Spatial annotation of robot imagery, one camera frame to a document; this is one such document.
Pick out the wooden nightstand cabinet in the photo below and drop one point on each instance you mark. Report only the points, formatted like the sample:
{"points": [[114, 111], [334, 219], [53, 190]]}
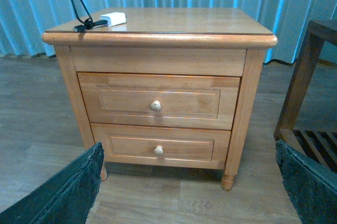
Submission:
{"points": [[219, 42]]}

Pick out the wooden drawer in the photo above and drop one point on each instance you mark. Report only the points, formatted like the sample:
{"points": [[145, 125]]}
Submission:
{"points": [[160, 100], [162, 146]]}

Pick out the white charger adapter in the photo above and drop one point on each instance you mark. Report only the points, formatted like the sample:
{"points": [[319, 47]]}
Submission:
{"points": [[114, 18]]}

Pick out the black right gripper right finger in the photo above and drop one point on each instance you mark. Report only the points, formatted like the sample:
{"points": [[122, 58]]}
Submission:
{"points": [[311, 187]]}

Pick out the dark wooden side table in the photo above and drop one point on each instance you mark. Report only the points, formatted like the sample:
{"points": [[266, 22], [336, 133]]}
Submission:
{"points": [[316, 142]]}

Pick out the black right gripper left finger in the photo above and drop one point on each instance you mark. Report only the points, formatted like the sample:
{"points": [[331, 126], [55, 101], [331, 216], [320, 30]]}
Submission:
{"points": [[67, 197]]}

